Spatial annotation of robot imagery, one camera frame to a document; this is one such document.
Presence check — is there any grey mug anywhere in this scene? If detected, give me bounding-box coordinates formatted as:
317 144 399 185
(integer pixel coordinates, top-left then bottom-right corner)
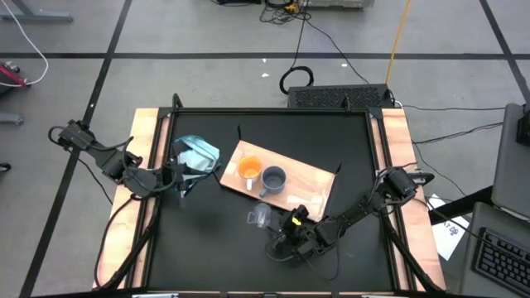
258 165 287 199

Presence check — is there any red tool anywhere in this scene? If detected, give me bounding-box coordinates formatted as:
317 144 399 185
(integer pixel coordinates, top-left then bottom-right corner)
0 60 32 88

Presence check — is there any thin black cable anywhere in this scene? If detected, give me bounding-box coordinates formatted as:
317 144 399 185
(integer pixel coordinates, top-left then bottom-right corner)
401 104 507 113
412 121 505 146

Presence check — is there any long black floor cable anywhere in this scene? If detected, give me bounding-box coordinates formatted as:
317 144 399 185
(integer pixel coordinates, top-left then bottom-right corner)
305 18 370 85

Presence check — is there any black perforated computer case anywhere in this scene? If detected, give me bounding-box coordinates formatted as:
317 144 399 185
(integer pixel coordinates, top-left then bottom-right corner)
287 84 395 109

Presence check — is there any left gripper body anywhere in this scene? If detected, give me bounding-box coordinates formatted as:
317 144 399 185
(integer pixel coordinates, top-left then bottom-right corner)
160 163 188 191

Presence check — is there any yellow and white mug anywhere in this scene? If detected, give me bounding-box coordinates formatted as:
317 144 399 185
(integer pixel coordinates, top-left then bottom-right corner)
237 154 264 192

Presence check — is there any clear footed glass cup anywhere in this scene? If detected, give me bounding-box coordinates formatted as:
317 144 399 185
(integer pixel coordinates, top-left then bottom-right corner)
247 201 273 229

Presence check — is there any black metal rig frame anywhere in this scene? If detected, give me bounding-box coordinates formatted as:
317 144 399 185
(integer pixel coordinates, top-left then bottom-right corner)
93 93 448 298

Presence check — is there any white paper sheet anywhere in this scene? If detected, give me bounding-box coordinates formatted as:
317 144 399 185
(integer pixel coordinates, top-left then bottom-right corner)
426 193 471 262

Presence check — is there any black device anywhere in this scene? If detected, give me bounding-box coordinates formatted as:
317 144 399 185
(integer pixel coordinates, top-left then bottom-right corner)
516 105 530 147

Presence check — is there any grey desk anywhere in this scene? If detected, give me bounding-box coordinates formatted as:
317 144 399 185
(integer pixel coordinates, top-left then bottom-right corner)
458 201 530 298

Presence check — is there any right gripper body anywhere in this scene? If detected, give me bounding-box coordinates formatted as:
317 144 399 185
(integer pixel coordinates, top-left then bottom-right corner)
275 204 322 261

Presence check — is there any grey metal desk foot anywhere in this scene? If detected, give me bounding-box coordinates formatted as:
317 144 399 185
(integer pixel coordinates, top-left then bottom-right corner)
0 0 75 23
0 112 25 127

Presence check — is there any grey appliance box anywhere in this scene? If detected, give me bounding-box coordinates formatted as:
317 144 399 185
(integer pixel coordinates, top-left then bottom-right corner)
308 0 376 9

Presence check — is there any tangled black cable bundle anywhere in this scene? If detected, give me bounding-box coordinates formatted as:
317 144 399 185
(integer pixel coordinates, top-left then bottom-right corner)
259 0 312 25

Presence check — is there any black desk bar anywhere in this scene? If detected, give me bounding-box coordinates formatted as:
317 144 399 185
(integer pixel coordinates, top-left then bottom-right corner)
428 185 497 227

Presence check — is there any yellow cable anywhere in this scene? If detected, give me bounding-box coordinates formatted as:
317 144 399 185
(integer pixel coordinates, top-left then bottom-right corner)
385 0 412 85

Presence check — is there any white cable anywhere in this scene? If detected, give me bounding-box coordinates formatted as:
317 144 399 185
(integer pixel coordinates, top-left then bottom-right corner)
0 0 50 88

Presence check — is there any coiled black cable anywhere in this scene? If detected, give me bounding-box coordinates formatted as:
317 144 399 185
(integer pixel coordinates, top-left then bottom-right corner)
279 65 315 95

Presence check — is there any black keyboard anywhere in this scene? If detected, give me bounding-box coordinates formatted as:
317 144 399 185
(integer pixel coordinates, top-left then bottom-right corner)
471 226 530 297

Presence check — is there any teal cloth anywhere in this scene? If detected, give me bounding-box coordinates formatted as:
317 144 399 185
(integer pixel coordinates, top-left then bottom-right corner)
172 134 222 198

